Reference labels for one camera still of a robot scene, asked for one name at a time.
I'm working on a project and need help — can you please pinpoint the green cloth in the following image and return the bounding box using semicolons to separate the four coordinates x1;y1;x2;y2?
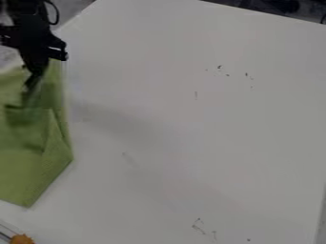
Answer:
0;58;75;209

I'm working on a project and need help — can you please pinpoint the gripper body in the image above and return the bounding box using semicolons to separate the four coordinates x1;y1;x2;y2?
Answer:
0;22;71;72

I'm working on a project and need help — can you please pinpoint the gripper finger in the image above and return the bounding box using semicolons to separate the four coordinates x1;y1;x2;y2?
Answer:
21;66;49;93

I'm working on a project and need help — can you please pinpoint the orange toy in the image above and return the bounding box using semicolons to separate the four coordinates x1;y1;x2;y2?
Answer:
9;234;37;244

